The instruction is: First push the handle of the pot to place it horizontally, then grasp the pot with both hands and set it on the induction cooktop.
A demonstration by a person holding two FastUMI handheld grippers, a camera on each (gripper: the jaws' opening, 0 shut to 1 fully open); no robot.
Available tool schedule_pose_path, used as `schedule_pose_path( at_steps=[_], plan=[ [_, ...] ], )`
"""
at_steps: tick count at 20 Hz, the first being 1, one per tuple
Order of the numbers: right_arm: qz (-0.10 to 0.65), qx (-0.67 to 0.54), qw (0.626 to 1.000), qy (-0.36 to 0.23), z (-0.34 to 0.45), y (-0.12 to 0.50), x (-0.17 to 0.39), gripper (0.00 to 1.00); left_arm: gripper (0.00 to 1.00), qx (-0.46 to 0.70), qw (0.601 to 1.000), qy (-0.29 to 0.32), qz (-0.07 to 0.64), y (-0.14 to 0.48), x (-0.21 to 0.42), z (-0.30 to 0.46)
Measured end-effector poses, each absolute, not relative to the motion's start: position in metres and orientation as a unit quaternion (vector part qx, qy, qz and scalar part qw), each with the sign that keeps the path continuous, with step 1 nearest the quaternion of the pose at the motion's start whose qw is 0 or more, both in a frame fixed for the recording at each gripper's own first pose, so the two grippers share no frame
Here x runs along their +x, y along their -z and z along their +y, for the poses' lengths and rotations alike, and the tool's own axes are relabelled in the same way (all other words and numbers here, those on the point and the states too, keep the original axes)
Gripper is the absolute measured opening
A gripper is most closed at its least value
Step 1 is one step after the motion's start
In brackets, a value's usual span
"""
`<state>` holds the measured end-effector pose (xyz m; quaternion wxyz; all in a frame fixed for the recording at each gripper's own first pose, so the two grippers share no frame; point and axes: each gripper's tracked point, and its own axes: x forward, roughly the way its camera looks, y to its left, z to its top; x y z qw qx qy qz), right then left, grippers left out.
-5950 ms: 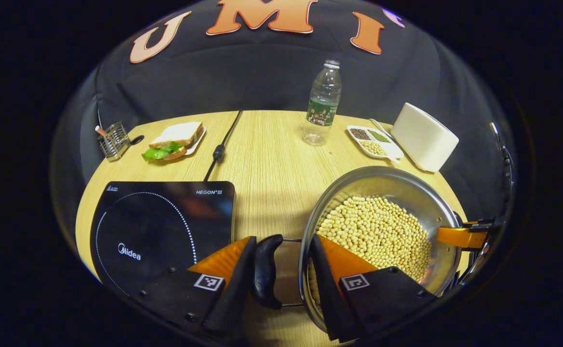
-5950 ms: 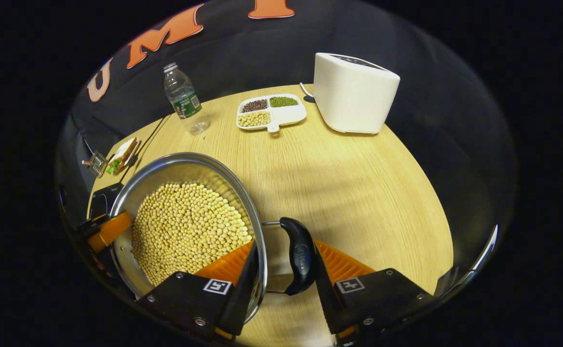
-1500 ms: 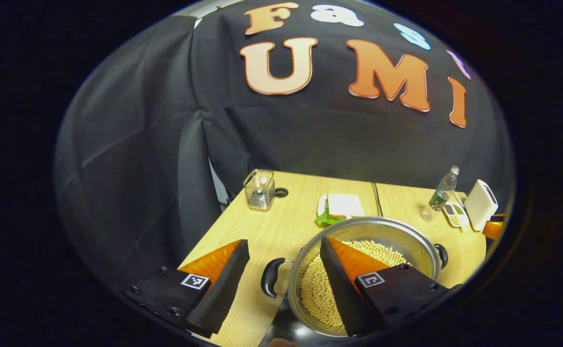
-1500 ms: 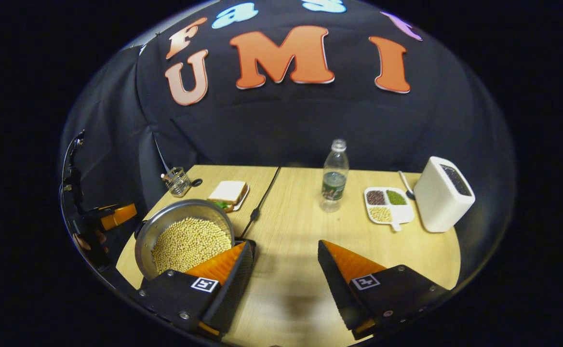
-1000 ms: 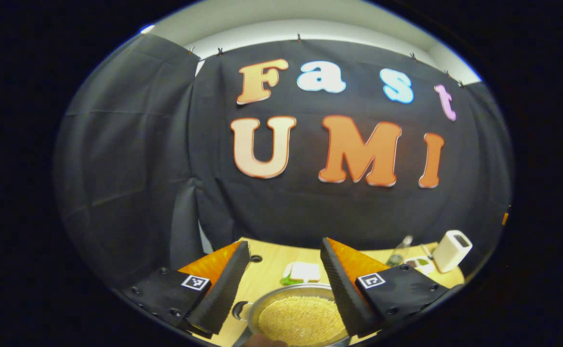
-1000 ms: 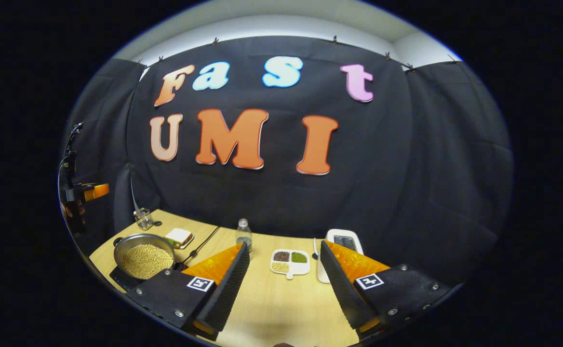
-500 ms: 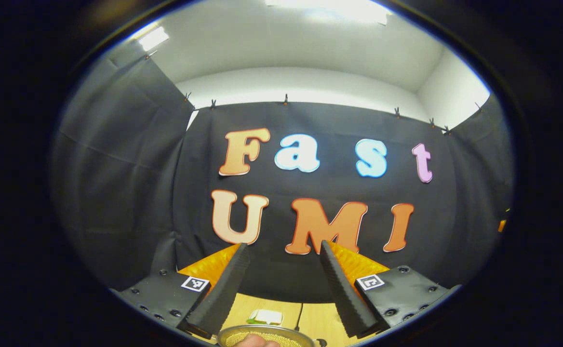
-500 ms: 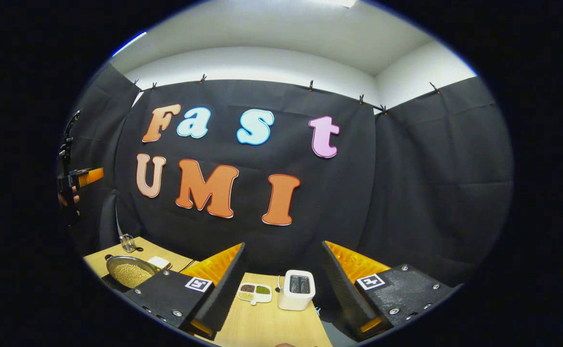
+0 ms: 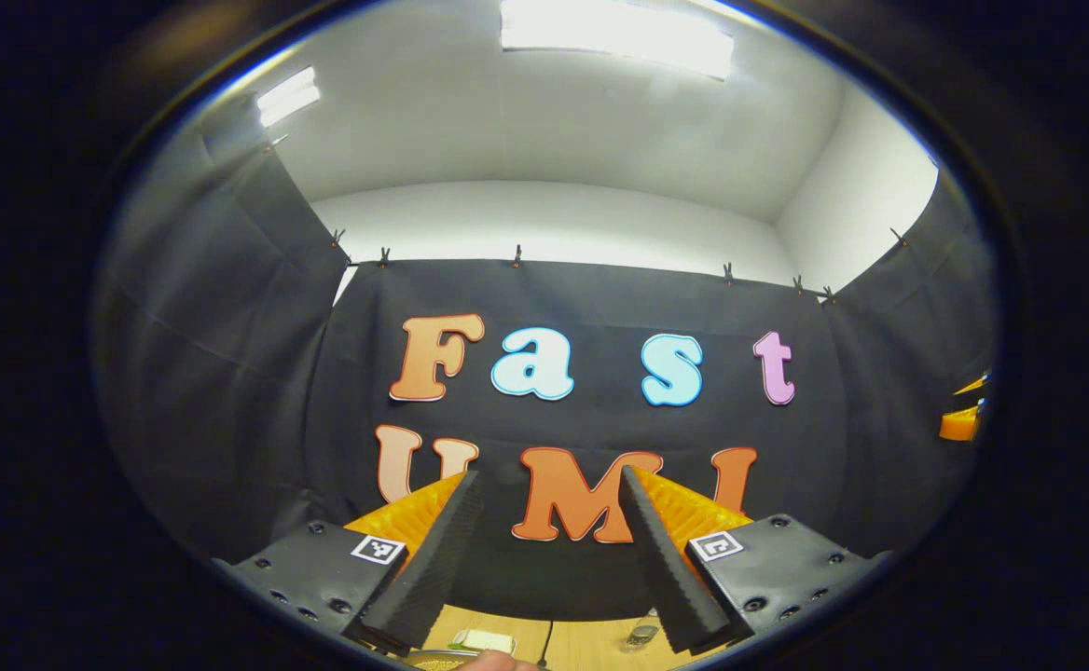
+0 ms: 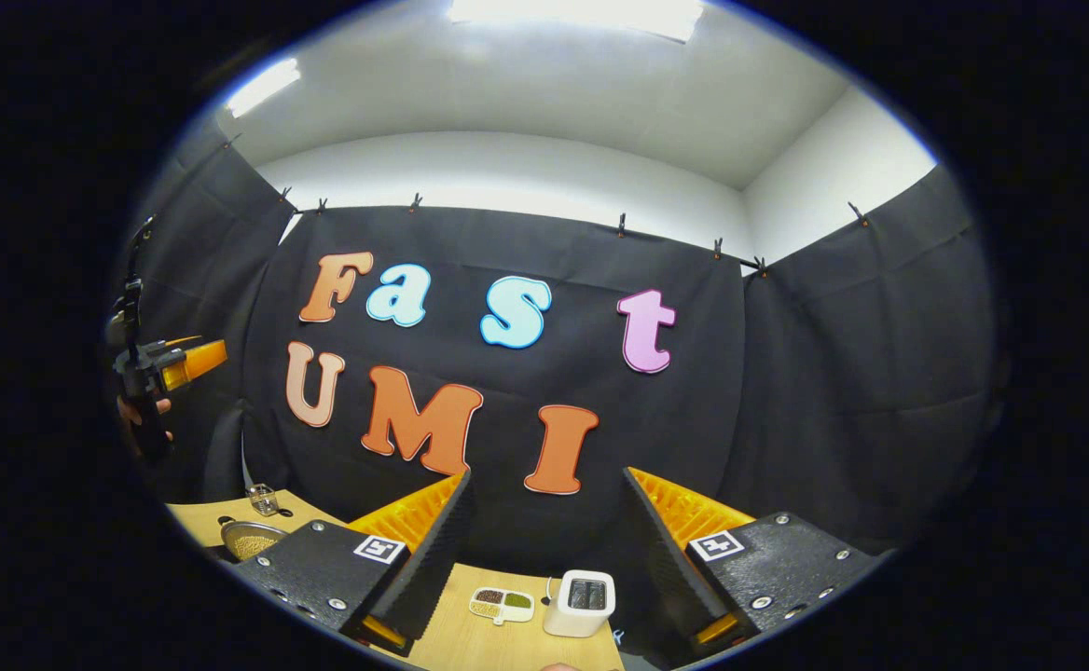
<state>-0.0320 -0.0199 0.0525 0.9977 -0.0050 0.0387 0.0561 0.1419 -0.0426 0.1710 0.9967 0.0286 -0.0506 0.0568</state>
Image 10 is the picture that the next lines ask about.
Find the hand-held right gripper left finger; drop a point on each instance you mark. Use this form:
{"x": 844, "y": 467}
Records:
{"x": 428, "y": 568}

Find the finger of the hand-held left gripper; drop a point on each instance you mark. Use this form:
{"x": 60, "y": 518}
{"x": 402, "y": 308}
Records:
{"x": 199, "y": 362}

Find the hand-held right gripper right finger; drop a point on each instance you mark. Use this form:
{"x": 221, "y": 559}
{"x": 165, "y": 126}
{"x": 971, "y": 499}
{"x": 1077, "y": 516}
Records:
{"x": 666, "y": 568}

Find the white divided dish of grains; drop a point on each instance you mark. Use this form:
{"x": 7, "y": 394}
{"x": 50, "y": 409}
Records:
{"x": 503, "y": 606}

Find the white toaster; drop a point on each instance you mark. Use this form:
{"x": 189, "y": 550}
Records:
{"x": 568, "y": 615}

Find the clear glass cup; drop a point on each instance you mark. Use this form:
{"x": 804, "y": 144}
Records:
{"x": 264, "y": 500}

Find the heap of yellow soybeans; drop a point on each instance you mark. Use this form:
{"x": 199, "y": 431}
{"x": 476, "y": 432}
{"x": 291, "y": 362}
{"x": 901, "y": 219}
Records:
{"x": 255, "y": 543}

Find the ceiling light panel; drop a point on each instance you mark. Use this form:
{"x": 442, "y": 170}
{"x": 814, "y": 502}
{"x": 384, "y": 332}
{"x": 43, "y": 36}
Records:
{"x": 582, "y": 17}
{"x": 265, "y": 86}

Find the row of black cloth clips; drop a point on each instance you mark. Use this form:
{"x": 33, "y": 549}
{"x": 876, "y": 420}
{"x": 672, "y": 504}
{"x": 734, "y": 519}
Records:
{"x": 621, "y": 225}

